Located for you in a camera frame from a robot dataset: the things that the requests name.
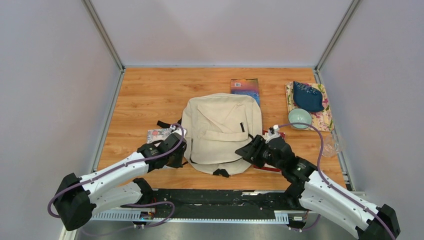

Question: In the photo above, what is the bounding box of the light green ceramic bowl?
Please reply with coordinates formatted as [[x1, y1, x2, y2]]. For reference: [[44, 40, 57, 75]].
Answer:
[[288, 108, 313, 130]]

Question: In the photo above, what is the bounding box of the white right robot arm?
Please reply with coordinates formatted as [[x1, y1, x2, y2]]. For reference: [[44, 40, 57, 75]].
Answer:
[[235, 135, 401, 240]]

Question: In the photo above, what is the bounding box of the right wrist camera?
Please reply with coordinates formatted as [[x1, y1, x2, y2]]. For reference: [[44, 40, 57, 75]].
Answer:
[[266, 124, 281, 143]]

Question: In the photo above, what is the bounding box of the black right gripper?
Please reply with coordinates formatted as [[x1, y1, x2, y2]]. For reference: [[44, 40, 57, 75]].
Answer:
[[234, 135, 284, 172]]

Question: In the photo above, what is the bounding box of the beige canvas backpack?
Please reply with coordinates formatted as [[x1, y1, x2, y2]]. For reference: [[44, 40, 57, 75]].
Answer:
[[180, 93, 263, 177]]

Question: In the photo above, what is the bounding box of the red and white book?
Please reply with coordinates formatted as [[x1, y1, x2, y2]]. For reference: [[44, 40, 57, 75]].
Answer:
[[253, 129, 281, 173]]

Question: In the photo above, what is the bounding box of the clear drinking glass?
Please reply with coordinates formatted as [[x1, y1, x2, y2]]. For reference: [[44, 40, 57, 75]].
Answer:
[[321, 134, 346, 158]]

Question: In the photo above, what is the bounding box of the dark blue embroidered pouch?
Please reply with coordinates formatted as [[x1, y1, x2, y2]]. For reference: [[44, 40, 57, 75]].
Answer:
[[292, 81, 325, 113]]

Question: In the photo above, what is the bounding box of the floral cover paperback book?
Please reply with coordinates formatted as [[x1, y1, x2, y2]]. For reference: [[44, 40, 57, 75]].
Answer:
[[146, 128, 187, 144]]

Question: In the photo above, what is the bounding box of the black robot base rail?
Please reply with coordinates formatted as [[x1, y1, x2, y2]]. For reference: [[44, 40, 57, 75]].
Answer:
[[136, 188, 310, 229]]

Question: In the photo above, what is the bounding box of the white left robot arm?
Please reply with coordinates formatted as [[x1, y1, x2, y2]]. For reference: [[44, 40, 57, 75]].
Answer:
[[48, 129, 187, 231]]

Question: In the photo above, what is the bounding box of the blue sunset cover book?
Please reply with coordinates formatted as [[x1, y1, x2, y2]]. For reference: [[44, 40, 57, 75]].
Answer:
[[230, 78, 261, 106]]

